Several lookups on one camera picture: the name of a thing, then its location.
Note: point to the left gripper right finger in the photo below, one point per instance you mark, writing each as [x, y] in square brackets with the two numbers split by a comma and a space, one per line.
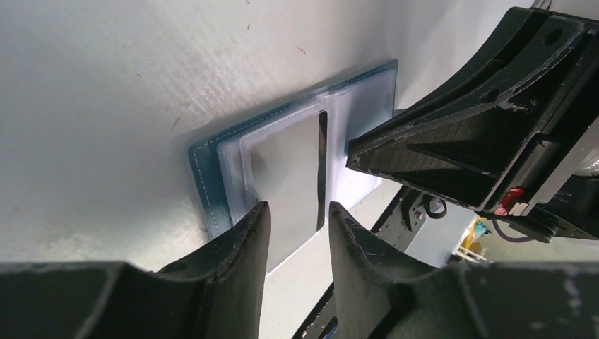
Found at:
[505, 300]

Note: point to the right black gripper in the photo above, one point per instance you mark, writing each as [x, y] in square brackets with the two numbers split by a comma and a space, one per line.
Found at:
[513, 133]

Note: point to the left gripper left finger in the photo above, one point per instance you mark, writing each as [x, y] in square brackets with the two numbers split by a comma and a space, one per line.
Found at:
[214, 292]

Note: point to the black credit card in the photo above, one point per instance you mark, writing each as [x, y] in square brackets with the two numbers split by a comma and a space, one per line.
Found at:
[286, 170]

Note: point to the blue card holder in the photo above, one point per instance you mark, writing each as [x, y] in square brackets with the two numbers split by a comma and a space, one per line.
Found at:
[221, 167]

